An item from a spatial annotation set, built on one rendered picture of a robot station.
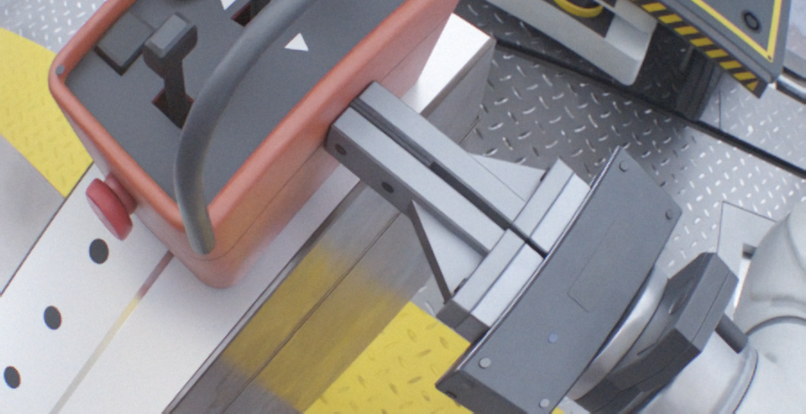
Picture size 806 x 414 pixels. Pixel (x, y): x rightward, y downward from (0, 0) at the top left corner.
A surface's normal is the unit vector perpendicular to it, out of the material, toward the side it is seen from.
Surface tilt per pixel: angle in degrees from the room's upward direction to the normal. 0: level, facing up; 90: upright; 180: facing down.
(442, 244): 7
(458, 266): 7
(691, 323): 7
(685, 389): 23
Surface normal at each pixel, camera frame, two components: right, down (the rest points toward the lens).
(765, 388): 0.18, -0.65
